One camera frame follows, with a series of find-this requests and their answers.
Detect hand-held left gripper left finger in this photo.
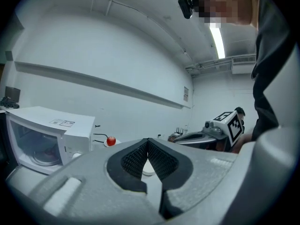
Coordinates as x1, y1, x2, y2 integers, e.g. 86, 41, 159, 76
106, 138, 149, 193

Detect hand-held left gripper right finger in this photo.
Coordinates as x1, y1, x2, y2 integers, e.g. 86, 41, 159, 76
148, 137, 194, 220

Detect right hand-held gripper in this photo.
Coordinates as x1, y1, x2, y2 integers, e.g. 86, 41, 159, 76
172, 110, 245, 148

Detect white plate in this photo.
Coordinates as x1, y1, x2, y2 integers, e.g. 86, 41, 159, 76
142, 160, 155, 176
103, 139, 122, 148

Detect white microwave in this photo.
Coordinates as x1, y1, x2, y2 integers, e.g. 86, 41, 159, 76
0, 106, 96, 176

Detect person's right forearm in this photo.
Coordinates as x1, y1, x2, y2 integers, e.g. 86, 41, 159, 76
235, 132, 255, 154

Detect white plate under tomato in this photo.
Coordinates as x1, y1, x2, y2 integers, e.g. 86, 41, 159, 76
103, 139, 122, 148

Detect white air conditioner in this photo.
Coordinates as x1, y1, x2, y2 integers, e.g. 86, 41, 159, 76
231, 56, 256, 75

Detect white ceiling pipes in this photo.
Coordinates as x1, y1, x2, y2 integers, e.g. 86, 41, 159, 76
185, 60, 233, 77

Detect person's black shirt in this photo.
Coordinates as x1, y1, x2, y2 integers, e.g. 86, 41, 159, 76
250, 0, 296, 142

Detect long ceiling light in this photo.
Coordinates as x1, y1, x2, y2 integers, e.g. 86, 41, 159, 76
209, 23, 226, 60

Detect white table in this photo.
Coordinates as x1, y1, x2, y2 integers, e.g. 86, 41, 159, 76
6, 135, 162, 196

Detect person's head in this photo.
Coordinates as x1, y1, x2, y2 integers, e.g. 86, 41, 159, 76
193, 0, 261, 30

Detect black items heap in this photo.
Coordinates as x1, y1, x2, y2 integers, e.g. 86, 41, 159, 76
0, 96, 20, 109

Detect dark monitor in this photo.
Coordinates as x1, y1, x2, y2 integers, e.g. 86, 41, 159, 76
5, 86, 21, 103

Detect black power cable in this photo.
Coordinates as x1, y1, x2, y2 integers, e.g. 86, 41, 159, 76
93, 125, 108, 143

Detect black head-mounted camera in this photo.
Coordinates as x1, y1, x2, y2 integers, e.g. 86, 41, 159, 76
178, 0, 195, 20

